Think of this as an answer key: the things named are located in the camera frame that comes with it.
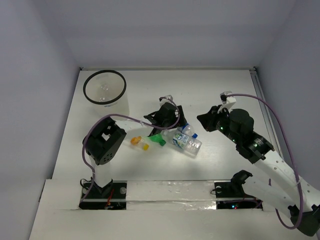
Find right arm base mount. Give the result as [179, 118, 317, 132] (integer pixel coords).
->
[210, 170, 263, 210]

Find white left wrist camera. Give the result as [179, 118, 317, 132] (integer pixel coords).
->
[159, 94, 173, 104]

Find aluminium rail at table edge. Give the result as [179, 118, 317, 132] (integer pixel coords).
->
[249, 67, 283, 157]

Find white bin with black rim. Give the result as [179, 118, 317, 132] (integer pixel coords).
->
[82, 70, 130, 117]

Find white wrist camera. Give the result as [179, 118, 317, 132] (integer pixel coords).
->
[159, 94, 173, 104]
[217, 91, 237, 114]

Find green white label bottle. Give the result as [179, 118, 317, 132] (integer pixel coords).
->
[169, 130, 202, 156]

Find orange label yellow cap bottle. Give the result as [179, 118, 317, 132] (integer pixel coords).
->
[130, 136, 149, 151]

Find large clear plastic bottle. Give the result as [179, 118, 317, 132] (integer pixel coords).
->
[97, 83, 111, 103]

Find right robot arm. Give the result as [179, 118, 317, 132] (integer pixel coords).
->
[197, 105, 320, 237]

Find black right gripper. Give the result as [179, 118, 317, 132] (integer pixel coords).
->
[196, 104, 241, 144]

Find small blue label bottle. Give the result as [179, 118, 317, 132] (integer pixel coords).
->
[177, 123, 198, 139]

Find green plastic bottle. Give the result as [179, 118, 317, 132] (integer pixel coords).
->
[148, 133, 166, 147]

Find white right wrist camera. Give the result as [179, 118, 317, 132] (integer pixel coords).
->
[217, 91, 237, 114]

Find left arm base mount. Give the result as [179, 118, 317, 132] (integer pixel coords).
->
[79, 180, 127, 210]

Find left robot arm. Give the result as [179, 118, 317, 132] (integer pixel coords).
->
[82, 102, 187, 200]

